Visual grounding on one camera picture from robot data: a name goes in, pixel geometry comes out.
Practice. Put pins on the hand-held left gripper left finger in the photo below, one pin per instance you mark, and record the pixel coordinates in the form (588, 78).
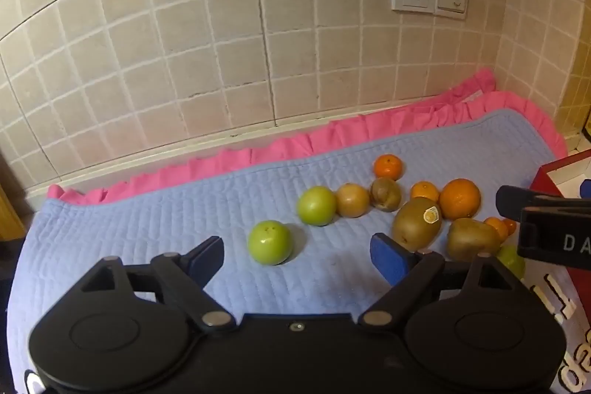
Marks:
(210, 255)

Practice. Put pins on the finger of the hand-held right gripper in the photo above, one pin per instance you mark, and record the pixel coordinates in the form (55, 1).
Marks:
(512, 200)

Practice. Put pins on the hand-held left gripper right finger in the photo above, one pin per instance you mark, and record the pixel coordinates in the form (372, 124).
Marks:
(385, 258)

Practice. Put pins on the red cardboard box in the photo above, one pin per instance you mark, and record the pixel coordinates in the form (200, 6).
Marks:
(545, 181)

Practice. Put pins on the kiwi with sticker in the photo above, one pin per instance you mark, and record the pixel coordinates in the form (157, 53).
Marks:
(415, 225)

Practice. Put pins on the green apple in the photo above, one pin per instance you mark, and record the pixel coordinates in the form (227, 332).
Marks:
(270, 242)
(316, 206)
(513, 262)

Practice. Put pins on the large orange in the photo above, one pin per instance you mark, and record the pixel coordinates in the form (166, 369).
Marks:
(459, 198)

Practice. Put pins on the small brown kiwi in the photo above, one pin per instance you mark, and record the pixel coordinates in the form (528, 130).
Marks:
(385, 193)

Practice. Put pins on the golden brown round fruit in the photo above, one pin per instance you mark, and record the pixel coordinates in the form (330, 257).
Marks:
(352, 200)

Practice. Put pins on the small reddish tangerine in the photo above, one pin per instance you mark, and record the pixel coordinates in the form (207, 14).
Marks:
(511, 227)

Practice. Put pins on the big orange tangerine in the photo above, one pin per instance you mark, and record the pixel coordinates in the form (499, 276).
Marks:
(497, 227)

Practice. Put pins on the large brown kiwi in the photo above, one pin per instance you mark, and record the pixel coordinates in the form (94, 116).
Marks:
(473, 239)

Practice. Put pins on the printed white cloth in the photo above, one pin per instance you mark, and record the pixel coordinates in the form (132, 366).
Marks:
(545, 311)

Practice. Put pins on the blue quilted mat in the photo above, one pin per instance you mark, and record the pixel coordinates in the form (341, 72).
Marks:
(138, 214)

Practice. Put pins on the pink ruffled cloth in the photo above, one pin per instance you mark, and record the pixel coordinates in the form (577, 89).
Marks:
(415, 117)

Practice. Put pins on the brown wooden panel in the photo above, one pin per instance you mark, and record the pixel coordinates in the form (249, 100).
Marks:
(9, 209)

